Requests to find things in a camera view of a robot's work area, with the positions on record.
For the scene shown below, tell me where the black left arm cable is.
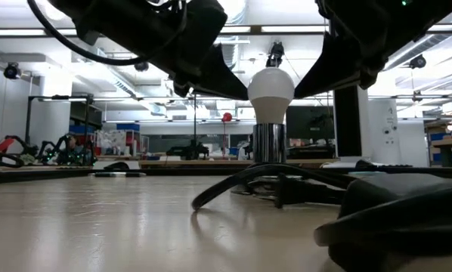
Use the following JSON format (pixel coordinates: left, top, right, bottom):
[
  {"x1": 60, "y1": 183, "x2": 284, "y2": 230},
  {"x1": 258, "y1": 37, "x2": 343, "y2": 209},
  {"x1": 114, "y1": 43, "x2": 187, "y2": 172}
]
[{"x1": 26, "y1": 0, "x2": 190, "y2": 68}]

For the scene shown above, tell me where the black metal stand frame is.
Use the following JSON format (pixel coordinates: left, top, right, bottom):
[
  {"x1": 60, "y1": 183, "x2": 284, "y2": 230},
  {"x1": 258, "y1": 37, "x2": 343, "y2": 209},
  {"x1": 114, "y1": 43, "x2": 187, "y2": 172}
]
[{"x1": 24, "y1": 94, "x2": 95, "y2": 147}]

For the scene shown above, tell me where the white frosted light bulb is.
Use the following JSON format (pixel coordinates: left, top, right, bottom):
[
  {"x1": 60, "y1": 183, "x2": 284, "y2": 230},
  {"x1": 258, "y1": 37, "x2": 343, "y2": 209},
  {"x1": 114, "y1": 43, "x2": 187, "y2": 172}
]
[{"x1": 246, "y1": 66, "x2": 296, "y2": 125}]

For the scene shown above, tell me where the black lamp power cord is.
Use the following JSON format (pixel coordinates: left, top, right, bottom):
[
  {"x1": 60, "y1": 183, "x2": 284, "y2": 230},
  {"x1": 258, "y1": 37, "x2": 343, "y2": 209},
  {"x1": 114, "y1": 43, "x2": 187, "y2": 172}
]
[{"x1": 190, "y1": 162, "x2": 452, "y2": 272}]

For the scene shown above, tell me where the black ceiling spotlight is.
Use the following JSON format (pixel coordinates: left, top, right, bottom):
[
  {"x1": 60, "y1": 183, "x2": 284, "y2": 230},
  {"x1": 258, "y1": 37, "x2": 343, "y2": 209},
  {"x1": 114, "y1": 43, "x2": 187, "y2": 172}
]
[
  {"x1": 2, "y1": 62, "x2": 23, "y2": 80},
  {"x1": 408, "y1": 54, "x2": 428, "y2": 70}
]

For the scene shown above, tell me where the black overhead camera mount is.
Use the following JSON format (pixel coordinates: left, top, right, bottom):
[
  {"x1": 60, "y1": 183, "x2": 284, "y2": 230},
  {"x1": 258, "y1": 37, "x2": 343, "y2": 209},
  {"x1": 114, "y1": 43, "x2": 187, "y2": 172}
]
[{"x1": 265, "y1": 40, "x2": 286, "y2": 70}]

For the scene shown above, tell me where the black monitor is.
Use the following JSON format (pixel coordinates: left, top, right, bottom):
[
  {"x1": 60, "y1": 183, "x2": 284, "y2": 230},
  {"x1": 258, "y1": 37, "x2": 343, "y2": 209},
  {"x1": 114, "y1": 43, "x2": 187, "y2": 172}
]
[{"x1": 285, "y1": 105, "x2": 336, "y2": 141}]

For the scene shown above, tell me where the blue storage bin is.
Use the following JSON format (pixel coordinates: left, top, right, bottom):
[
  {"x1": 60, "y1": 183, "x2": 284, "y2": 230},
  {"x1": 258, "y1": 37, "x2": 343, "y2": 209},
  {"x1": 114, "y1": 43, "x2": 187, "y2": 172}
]
[{"x1": 116, "y1": 122, "x2": 141, "y2": 132}]

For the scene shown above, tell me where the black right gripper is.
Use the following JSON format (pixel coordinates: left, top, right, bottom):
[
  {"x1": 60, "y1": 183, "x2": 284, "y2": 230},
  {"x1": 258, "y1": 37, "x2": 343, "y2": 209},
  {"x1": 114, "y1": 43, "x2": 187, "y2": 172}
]
[{"x1": 293, "y1": 0, "x2": 452, "y2": 100}]

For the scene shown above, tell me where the wooden storage shelf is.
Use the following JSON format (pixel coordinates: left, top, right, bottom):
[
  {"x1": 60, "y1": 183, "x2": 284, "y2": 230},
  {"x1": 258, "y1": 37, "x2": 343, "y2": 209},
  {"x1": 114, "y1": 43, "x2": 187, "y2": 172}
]
[{"x1": 424, "y1": 120, "x2": 452, "y2": 168}]

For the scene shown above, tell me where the chrome lamp socket base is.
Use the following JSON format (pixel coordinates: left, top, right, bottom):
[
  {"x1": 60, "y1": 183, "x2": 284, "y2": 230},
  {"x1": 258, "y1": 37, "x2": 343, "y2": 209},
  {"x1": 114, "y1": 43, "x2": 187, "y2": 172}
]
[{"x1": 252, "y1": 122, "x2": 288, "y2": 165}]

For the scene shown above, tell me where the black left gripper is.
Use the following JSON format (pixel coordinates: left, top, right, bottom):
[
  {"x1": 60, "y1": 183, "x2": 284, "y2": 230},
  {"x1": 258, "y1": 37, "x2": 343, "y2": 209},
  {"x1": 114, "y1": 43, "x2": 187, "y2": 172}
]
[{"x1": 47, "y1": 0, "x2": 250, "y2": 102}]

